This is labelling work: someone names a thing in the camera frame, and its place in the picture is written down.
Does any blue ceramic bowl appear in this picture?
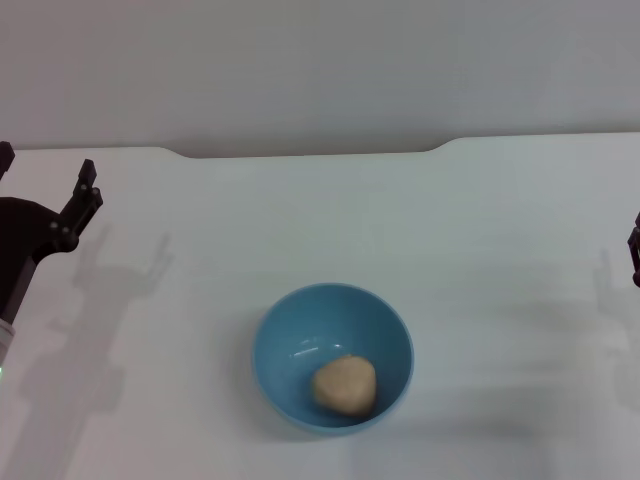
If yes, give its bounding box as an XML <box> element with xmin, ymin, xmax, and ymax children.
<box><xmin>250</xmin><ymin>282</ymin><xmax>416</xmax><ymax>438</ymax></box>

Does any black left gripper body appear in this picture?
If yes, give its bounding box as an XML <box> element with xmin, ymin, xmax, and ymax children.
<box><xmin>0</xmin><ymin>197</ymin><xmax>80</xmax><ymax>326</ymax></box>

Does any beige egg yolk pastry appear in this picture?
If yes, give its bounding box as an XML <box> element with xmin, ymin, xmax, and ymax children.
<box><xmin>311</xmin><ymin>354</ymin><xmax>378</xmax><ymax>416</ymax></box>

